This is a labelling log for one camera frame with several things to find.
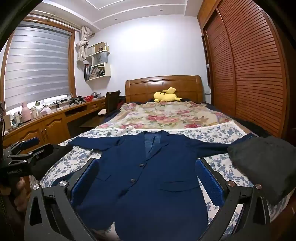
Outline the grey window blind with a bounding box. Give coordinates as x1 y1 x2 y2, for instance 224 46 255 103
5 24 72 112

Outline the wooden bed blue-floral sheet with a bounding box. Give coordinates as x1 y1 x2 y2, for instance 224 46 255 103
39 123 292 232

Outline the navy blue blazer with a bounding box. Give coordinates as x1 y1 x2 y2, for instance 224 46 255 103
67 130 258 241

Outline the beige tied curtain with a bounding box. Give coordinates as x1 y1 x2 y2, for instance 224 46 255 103
76 26 94 62

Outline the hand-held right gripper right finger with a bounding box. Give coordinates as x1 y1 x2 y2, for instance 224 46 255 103
195 158 271 241

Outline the wooden window frame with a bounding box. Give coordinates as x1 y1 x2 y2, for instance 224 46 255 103
0 17 77 113

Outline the yellow plush toy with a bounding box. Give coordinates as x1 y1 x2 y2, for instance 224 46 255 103
154 87 182 103

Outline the pink floral quilt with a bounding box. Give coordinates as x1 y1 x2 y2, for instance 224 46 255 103
92 101 234 130

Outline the wooden desk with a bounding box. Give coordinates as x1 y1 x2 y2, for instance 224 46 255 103
0 97 107 149

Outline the dark wooden chair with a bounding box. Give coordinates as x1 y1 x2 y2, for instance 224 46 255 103
79 91 121 128

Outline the black cloth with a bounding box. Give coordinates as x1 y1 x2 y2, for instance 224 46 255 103
30 144 73 180

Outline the wooden louvred wardrobe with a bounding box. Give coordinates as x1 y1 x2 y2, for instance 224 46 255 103
197 0 296 144

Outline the wooden bed headboard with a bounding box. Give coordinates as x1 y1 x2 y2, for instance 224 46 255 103
125 75 204 103

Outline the white wall shelf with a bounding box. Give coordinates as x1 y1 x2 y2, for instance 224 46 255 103
84 42 111 81

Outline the person's left hand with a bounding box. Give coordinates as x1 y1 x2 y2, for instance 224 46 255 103
13 177 28 212

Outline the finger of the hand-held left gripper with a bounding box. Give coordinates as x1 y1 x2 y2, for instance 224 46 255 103
9 144 53 163
3 137 40 156

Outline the grey paper bag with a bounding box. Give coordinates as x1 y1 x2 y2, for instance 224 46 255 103
92 51 109 65

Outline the pink vase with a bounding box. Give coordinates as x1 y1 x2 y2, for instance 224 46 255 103
20 102 31 123

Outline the black device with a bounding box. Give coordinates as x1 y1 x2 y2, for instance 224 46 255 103
69 97 85 106

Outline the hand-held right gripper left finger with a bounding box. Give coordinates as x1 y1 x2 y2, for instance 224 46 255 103
24 158 100 241

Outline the dark grey folded cloth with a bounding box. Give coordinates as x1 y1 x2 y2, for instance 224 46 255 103
228 136 296 205

